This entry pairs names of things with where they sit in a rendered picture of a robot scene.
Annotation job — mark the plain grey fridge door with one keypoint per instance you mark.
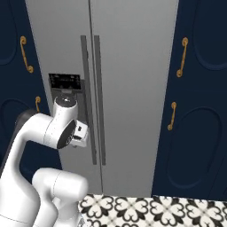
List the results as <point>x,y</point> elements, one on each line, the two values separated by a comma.
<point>133,88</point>

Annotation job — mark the grey fridge door with dispenser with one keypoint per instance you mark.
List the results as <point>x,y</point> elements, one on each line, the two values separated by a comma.
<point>59,38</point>

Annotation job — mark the navy cupboard door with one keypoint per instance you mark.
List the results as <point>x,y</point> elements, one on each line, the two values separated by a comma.
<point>9,112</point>
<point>195,153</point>
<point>207,35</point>
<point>11,17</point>

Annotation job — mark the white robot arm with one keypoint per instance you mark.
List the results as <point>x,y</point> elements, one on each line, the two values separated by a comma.
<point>17,165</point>

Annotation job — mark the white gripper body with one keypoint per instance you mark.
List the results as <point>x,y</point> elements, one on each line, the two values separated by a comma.
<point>80,142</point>

